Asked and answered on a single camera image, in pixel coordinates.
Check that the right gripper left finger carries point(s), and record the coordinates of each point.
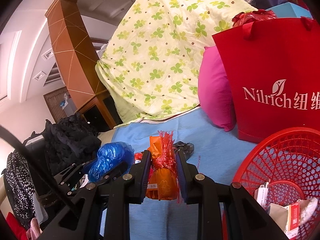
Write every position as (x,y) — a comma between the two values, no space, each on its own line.
(101,210)

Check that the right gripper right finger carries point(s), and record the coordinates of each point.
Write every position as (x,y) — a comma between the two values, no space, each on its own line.
(224,211)

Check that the white medicine box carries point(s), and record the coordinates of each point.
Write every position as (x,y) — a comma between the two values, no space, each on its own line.
(261,193)

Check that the blue plastic bag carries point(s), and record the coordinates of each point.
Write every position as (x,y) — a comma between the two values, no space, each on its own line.
(109,156)

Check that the orange white carton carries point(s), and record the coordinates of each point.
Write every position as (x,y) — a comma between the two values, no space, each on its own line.
(293,218)

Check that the red plastic bag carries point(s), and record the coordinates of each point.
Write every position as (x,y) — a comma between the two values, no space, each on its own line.
(138,157)

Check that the orange packet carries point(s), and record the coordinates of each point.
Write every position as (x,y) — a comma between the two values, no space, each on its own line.
(163,181)

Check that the black plastic bag ball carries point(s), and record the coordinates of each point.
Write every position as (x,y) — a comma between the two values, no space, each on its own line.
(186,148)

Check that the black clothes pile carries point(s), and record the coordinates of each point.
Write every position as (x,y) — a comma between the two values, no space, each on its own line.
(69,141)

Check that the polka dot black garment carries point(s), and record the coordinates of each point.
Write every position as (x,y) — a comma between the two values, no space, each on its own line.
(20,188)

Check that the blue blanket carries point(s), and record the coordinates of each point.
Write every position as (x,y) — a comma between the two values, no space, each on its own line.
(217,154)

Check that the red plastic mesh basket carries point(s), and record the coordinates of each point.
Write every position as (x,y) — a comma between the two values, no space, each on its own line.
(287,163)

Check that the pink pillow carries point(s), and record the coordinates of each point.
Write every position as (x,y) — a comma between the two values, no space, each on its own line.
(214,91)

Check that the brown wooden pillar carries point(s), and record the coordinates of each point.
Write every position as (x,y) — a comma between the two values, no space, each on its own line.
(76,59)

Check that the clover print quilt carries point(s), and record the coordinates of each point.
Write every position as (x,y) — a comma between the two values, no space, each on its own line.
(151,64)

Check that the red Nilrich paper bag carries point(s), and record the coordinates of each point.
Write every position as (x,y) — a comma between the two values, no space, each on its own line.
(272,67)

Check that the red crumpled bag on top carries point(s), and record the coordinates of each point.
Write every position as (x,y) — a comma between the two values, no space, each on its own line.
(252,16)

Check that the light blue cardboard box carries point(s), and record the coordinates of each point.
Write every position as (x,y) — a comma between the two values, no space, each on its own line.
(290,10)

